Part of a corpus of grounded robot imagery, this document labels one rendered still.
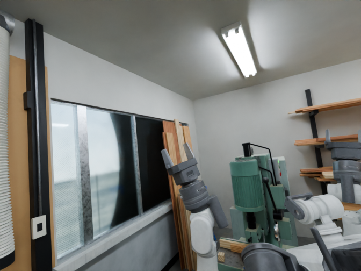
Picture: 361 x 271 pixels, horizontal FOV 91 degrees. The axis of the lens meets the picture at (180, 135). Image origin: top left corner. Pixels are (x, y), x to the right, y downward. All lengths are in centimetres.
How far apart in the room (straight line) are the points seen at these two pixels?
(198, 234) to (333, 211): 37
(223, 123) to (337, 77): 192
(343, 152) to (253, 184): 49
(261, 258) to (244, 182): 75
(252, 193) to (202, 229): 68
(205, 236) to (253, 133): 315
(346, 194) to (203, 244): 55
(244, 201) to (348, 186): 55
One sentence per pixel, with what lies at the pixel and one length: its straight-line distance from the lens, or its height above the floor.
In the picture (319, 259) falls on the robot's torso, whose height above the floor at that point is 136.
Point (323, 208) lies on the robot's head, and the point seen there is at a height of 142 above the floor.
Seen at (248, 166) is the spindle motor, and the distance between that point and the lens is 119.
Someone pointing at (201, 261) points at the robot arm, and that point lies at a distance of 68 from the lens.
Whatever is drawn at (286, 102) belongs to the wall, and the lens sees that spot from 367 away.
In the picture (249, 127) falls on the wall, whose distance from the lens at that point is 365.
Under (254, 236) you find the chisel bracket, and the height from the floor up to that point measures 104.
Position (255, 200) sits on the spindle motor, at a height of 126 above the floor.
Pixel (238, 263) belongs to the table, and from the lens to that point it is 138.
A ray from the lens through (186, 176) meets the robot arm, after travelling 59.
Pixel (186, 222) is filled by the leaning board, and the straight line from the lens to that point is 276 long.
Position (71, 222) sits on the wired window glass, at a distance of 195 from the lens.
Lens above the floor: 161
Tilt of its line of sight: 5 degrees up
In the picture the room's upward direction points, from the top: 6 degrees counter-clockwise
